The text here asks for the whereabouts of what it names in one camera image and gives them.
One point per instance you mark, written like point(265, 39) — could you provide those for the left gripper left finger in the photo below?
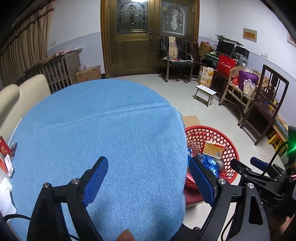
point(47, 220)

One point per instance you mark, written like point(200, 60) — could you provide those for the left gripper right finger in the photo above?
point(250, 221)

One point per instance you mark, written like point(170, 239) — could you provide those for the blue plastic bag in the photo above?
point(216, 166)

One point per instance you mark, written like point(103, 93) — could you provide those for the red white medicine box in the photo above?
point(213, 149)

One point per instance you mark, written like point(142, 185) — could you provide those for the clear plastic tray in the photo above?
point(194, 148)

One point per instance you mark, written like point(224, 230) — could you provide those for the person left hand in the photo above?
point(125, 236)

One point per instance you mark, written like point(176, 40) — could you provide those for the white tissue pile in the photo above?
point(6, 204)

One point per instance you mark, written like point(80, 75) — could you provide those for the small yellow stool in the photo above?
point(276, 140)

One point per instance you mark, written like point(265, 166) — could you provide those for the white purple medicine box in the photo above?
point(9, 165)

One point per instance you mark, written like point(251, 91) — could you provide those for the orange white tissue pack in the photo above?
point(3, 166)

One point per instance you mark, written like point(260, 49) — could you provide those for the dark red snack wrapper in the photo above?
point(13, 149)

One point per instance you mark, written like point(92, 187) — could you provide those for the red paper cup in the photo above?
point(4, 148)

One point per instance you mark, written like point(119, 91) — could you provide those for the red plastic basket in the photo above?
point(201, 134)

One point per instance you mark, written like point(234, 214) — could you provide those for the dark wooden chair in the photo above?
point(268, 98)

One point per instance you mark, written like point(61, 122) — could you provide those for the flat cardboard sheet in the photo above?
point(190, 120)

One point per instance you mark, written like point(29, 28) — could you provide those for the rattan armchair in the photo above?
point(235, 91)

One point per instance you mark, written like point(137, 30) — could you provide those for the white stick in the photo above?
point(13, 133)

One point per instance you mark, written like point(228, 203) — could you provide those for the purple bag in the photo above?
point(243, 75)

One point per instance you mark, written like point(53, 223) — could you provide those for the small white stool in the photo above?
point(205, 94)

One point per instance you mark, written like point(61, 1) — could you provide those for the beige leather sofa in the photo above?
point(17, 101)

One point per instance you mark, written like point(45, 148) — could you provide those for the yellow printed carton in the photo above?
point(205, 76)

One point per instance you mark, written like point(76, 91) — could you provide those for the blue tablecloth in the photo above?
point(136, 129)

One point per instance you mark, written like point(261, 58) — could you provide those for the red gift bag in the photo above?
point(224, 65)

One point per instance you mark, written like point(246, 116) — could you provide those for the black monitor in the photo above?
point(225, 48)

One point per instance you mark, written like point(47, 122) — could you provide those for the wooden radiator cabinet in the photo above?
point(59, 70)

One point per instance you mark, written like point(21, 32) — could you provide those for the brown cardboard box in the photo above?
point(90, 73)

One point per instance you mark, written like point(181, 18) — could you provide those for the black metal chair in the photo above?
point(180, 53)

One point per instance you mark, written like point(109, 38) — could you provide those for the beige curtain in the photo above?
point(27, 44)

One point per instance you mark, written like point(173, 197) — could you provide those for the wooden double door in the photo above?
point(132, 31)

